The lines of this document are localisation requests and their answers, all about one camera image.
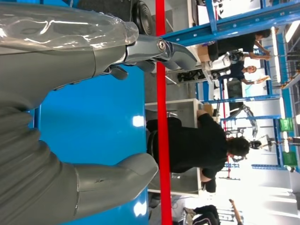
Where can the blue metal shelf rack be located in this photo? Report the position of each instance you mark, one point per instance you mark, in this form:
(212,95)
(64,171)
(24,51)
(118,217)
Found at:
(93,124)

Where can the black white humanoid robot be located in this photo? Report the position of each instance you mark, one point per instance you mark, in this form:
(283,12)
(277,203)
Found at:
(255,144)

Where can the black round stool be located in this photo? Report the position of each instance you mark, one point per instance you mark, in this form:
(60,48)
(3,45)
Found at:
(151,146)
(142,18)

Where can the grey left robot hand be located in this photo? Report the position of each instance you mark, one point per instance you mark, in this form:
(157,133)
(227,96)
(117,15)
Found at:
(58,62)

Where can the green hanging sign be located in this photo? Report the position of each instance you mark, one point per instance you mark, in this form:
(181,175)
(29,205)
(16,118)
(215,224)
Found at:
(289,158)
(286,125)

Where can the person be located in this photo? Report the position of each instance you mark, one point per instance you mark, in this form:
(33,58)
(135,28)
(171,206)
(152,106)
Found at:
(237,70)
(206,214)
(234,43)
(199,146)

